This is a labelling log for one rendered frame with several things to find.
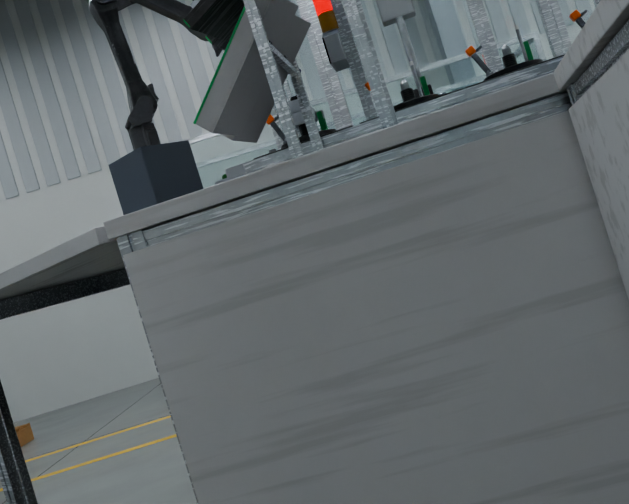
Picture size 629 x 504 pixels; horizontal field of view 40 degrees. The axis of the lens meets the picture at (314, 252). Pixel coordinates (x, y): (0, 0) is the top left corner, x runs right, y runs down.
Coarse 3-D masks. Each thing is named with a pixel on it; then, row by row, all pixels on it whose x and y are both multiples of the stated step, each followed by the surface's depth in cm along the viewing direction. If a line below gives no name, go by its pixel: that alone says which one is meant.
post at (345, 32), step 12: (336, 0) 226; (336, 12) 225; (348, 24) 225; (348, 36) 225; (348, 48) 225; (348, 60) 225; (360, 60) 227; (360, 72) 225; (360, 84) 226; (360, 96) 225; (372, 108) 225
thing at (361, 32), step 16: (352, 0) 154; (256, 16) 157; (352, 16) 154; (256, 32) 157; (368, 32) 186; (368, 48) 154; (272, 64) 156; (368, 64) 154; (272, 80) 157; (368, 80) 154; (384, 80) 186; (304, 96) 189; (384, 96) 154; (288, 112) 156; (304, 112) 189; (384, 112) 154; (288, 128) 157; (288, 144) 156; (320, 144) 188
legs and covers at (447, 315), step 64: (512, 128) 131; (320, 192) 134; (384, 192) 133; (448, 192) 131; (512, 192) 130; (576, 192) 128; (128, 256) 140; (192, 256) 138; (256, 256) 136; (320, 256) 135; (384, 256) 133; (448, 256) 132; (512, 256) 130; (576, 256) 129; (192, 320) 138; (256, 320) 137; (320, 320) 135; (384, 320) 133; (448, 320) 132; (512, 320) 130; (576, 320) 129; (192, 384) 139; (256, 384) 137; (320, 384) 135; (384, 384) 134; (448, 384) 132; (512, 384) 131; (576, 384) 129; (192, 448) 139; (256, 448) 137; (320, 448) 136; (384, 448) 134; (448, 448) 133; (512, 448) 131; (576, 448) 130
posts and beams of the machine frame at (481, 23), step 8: (472, 0) 279; (480, 0) 278; (472, 8) 279; (480, 8) 278; (472, 16) 279; (480, 16) 279; (480, 24) 279; (488, 24) 278; (480, 32) 279; (488, 32) 278; (480, 40) 279; (488, 40) 279; (488, 48) 279; (496, 48) 278; (488, 56) 278; (496, 56) 278; (488, 64) 279; (496, 64) 278
